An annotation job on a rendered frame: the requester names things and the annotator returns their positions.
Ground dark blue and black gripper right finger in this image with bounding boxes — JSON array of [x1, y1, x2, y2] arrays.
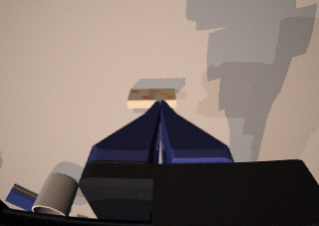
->
[[160, 101, 234, 163]]

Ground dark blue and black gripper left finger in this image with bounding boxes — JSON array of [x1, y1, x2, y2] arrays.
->
[[86, 101, 160, 164]]

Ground dark blue notebook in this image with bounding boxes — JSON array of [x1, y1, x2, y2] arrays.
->
[[5, 184, 38, 212]]

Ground grey mug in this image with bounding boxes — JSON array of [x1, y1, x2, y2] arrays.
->
[[32, 173, 79, 216]]

